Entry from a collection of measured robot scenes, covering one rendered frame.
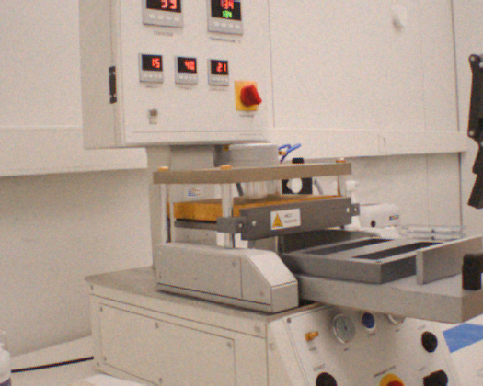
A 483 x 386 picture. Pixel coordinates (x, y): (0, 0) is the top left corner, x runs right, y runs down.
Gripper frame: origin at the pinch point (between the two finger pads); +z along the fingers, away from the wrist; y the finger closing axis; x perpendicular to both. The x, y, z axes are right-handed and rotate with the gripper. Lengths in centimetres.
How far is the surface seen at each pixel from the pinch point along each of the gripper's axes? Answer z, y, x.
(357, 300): 17.6, -6.6, -9.5
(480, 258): 7.2, 4.7, -6.1
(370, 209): 41, -65, 91
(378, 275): 13.7, -5.4, -8.6
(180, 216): 22.3, -42.3, -6.3
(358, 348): 27.7, -8.2, -1.8
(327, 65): 7, -110, 113
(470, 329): 41, -12, 52
